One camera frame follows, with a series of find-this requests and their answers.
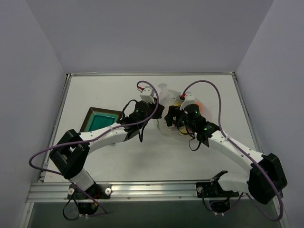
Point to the translucent plastic bag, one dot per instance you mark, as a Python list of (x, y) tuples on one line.
[(170, 97)]

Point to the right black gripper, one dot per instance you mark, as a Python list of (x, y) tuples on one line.
[(171, 116)]

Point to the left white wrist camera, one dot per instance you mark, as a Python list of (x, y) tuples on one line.
[(147, 94)]

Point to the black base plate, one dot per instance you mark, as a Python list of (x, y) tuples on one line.
[(96, 191), (213, 190)]

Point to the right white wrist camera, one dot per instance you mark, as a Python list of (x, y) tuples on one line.
[(187, 99)]

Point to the aluminium front rail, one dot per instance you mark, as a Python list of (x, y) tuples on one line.
[(121, 191)]

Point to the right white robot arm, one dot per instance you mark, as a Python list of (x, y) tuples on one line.
[(264, 175)]

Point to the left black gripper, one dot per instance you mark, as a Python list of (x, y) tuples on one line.
[(157, 110)]

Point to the teal rectangular tray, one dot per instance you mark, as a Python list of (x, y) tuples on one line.
[(97, 118)]

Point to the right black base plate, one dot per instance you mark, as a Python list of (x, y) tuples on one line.
[(213, 190)]

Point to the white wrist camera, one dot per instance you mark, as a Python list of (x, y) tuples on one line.
[(147, 94), (187, 99)]

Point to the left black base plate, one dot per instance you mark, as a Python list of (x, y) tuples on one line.
[(96, 191)]

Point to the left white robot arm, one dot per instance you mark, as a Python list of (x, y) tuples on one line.
[(70, 158)]

